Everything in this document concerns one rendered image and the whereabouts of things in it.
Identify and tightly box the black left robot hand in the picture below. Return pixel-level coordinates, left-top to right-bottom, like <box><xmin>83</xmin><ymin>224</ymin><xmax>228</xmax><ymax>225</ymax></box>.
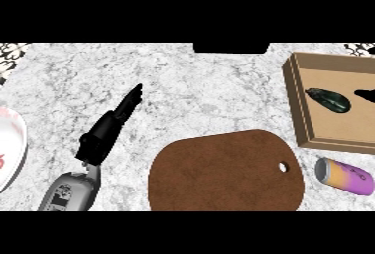
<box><xmin>76</xmin><ymin>82</ymin><xmax>145</xmax><ymax>167</ymax></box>

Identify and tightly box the black appliance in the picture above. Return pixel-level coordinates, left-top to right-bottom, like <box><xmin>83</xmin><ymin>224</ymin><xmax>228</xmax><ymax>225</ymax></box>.
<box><xmin>194</xmin><ymin>42</ymin><xmax>272</xmax><ymax>55</ymax></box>

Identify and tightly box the cardboard box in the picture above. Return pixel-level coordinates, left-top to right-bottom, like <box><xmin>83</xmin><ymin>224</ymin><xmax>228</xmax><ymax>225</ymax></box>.
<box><xmin>281</xmin><ymin>52</ymin><xmax>375</xmax><ymax>155</ymax></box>

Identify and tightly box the brown wooden cutting board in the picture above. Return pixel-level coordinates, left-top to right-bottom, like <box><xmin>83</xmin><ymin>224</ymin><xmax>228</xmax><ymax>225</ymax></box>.
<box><xmin>146</xmin><ymin>129</ymin><xmax>306</xmax><ymax>212</ymax></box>

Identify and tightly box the dark purple eggplant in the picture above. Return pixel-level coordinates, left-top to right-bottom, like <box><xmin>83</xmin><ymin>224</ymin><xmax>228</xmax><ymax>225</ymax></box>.
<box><xmin>304</xmin><ymin>87</ymin><xmax>353</xmax><ymax>114</ymax></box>

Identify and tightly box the orange and purple can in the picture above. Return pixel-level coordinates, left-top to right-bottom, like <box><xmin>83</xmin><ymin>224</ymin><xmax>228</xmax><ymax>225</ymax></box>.
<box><xmin>313</xmin><ymin>157</ymin><xmax>375</xmax><ymax>196</ymax></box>

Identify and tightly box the white plate with red marks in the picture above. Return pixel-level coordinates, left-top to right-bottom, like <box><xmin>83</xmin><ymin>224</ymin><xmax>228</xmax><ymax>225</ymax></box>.
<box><xmin>0</xmin><ymin>105</ymin><xmax>30</xmax><ymax>194</ymax></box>

